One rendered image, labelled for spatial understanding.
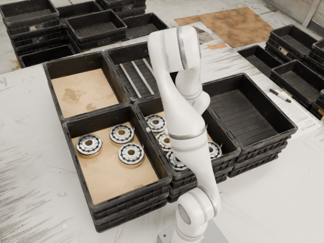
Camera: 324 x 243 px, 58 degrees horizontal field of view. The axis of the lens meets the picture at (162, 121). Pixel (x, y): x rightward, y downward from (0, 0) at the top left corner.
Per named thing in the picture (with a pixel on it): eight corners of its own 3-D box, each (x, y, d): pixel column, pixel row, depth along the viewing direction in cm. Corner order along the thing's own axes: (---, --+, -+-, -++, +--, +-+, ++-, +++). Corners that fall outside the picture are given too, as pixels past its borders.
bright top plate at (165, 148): (182, 147, 120) (183, 146, 120) (161, 155, 117) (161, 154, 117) (171, 129, 126) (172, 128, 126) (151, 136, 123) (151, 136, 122)
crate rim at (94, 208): (173, 181, 104) (174, 178, 102) (91, 213, 94) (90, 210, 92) (132, 106, 127) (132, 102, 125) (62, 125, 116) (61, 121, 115)
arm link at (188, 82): (205, 70, 84) (176, 75, 86) (195, 13, 59) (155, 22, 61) (209, 100, 82) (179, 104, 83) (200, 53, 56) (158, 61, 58)
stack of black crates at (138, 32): (150, 43, 290) (152, 11, 264) (166, 60, 274) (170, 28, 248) (114, 53, 274) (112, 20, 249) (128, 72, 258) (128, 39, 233)
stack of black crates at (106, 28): (114, 53, 274) (111, 8, 240) (128, 72, 258) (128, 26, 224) (72, 65, 259) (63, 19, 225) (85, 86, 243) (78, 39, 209)
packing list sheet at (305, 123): (323, 125, 157) (324, 124, 156) (295, 141, 148) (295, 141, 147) (279, 88, 174) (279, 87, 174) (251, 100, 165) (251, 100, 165)
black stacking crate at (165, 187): (170, 193, 111) (173, 178, 103) (94, 224, 101) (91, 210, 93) (131, 121, 134) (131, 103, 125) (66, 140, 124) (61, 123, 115)
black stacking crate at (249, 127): (288, 145, 131) (299, 129, 123) (235, 167, 121) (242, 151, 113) (237, 89, 154) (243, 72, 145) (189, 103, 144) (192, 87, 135)
